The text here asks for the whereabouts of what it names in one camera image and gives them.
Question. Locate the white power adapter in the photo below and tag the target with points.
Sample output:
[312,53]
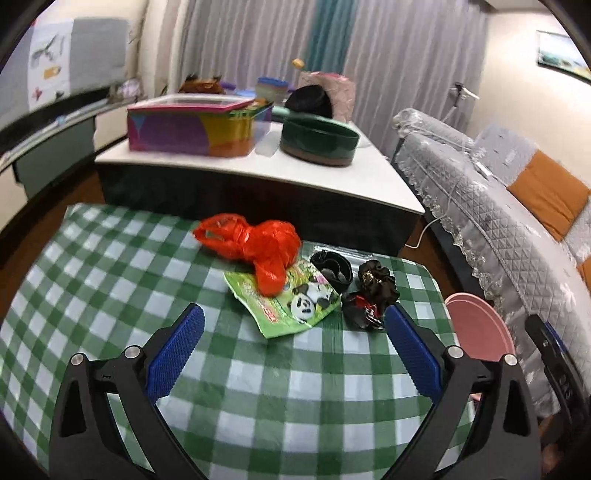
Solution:
[485,169]

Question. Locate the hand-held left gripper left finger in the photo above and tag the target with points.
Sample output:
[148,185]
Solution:
[175,350]

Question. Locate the pink gift bag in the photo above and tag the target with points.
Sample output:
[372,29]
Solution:
[341,92]

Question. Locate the clear plastic box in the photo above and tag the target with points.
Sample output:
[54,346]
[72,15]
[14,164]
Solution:
[268,138]

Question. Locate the green checked tablecloth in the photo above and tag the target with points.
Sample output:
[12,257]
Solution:
[231,392]

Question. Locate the black hat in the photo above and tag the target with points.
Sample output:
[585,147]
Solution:
[307,99]

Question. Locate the dark television cabinet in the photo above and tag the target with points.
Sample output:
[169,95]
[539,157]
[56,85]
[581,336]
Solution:
[51,161]

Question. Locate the purple plastic lid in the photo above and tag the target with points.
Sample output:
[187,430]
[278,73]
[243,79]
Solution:
[228,86]

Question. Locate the pink plastic bucket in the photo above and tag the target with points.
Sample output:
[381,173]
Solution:
[475,327]

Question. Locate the grey printed television cover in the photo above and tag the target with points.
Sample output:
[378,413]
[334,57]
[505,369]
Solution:
[92,50]

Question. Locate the green panda snack packet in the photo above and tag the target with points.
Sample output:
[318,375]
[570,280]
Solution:
[277,316]

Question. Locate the grey quilted sofa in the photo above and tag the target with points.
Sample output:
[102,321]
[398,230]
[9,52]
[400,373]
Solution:
[508,221]

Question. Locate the white floor stand lamp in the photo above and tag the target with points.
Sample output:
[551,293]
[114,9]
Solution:
[458,90]

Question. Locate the small photo frame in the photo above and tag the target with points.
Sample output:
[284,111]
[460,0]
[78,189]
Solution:
[129,89]

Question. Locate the red plastic bag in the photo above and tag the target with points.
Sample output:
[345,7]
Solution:
[263,244]

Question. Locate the white tower air conditioner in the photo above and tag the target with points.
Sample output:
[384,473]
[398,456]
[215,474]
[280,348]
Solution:
[159,46]

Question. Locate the small red black wrapper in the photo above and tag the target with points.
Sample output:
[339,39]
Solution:
[360,310]

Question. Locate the teal curtain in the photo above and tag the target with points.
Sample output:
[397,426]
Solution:
[330,32]

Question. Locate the yellow knobbed stick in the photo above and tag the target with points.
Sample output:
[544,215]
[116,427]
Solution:
[298,63]

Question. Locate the white top coffee table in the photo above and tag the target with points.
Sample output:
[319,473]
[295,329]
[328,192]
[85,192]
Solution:
[323,184]

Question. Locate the grey sheer curtain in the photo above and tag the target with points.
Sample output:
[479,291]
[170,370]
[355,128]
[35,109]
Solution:
[240,41]
[415,60]

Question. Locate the framed wall picture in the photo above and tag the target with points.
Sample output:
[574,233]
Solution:
[563,55]

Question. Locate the colourful tin box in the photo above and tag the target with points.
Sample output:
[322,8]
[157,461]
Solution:
[184,134]

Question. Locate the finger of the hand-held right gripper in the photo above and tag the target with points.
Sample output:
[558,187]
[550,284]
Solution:
[554,341]

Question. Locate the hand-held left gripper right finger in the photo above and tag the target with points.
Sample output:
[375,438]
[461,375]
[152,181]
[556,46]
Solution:
[415,350]

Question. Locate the blue-lid container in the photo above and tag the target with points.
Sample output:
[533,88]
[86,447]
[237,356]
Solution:
[272,87]

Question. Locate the brown ceramic figurine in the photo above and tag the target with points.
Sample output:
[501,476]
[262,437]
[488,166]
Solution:
[203,85]

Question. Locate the black scrunchie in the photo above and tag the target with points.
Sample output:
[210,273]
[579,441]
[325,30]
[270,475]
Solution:
[378,284]

